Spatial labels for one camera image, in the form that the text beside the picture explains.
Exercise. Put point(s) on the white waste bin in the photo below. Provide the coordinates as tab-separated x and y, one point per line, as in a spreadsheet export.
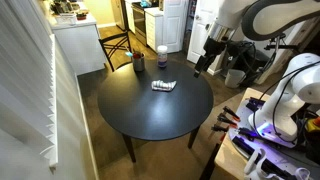
234	78

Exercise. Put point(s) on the white kitchen counter cabinet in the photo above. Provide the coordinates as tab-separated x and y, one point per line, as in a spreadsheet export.
80	43

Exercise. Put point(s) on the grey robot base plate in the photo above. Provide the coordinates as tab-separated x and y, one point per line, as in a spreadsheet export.
246	133

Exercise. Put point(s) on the red bowl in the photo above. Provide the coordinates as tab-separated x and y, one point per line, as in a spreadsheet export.
81	15

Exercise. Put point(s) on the white plastic container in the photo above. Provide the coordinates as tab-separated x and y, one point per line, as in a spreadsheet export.
65	19

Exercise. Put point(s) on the black wooden chair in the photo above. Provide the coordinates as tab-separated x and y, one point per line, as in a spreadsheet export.
113	36

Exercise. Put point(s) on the white window blinds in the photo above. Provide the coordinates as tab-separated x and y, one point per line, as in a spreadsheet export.
23	83

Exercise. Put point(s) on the steel kitchen stove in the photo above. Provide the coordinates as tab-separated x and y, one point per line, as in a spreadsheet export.
139	20

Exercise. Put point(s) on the white panel door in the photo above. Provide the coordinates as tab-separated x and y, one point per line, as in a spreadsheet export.
175	23
201	30

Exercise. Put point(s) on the white narrow cabinet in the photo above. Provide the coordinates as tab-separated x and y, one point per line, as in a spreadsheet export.
154	28

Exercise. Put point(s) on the white wipes canister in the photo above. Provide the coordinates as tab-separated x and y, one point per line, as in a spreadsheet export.
162	56

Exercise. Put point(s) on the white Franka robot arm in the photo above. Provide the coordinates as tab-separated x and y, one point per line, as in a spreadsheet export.
283	16

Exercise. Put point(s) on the black camera on stand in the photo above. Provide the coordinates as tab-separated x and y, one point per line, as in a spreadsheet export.
280	41

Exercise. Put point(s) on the yellow red emergency stop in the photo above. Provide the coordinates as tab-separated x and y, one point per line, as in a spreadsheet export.
314	125

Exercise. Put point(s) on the wooden workbench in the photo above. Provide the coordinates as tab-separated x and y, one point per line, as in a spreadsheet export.
230	156

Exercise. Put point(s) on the black orange clamp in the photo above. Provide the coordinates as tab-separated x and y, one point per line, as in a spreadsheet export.
231	113
226	120
220	128

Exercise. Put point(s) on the white striped cloth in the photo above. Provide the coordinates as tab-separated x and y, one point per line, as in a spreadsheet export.
163	85

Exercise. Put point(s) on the metal utensil cup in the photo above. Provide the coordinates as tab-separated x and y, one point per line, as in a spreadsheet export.
138	63

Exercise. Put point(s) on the round black table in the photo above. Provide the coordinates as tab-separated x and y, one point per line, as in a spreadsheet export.
150	110

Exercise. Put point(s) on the teal utensil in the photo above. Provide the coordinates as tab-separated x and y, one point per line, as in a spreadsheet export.
128	54

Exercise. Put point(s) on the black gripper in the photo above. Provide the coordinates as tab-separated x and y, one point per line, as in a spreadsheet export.
215	46

